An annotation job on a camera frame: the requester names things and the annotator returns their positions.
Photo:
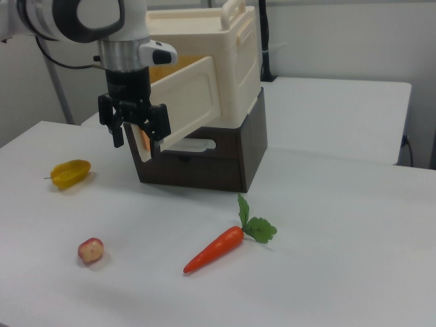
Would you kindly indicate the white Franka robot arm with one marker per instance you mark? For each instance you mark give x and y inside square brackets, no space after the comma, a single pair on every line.
[68,20]

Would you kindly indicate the orange toy carrot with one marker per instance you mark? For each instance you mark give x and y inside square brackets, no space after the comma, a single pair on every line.
[218,247]

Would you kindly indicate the grey metal pole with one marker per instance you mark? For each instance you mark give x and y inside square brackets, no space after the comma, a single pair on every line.
[61,95]

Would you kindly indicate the cream cabinet door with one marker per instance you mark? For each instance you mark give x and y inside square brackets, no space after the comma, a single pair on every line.
[187,98]

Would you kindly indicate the pink toy apple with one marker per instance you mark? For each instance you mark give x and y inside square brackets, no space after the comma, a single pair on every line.
[90,250]

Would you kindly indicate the black pole stand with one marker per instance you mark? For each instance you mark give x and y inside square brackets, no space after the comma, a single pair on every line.
[265,41]

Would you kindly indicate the dark brown drawer box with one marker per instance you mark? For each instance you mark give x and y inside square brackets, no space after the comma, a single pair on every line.
[204,167]

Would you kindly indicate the cream plastic cabinet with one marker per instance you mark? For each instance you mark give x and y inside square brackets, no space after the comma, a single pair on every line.
[211,37]

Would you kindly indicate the yellow toy starfruit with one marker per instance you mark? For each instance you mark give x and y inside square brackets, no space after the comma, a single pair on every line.
[69,173]

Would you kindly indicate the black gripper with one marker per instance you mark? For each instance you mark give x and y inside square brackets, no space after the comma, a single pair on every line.
[127,92]

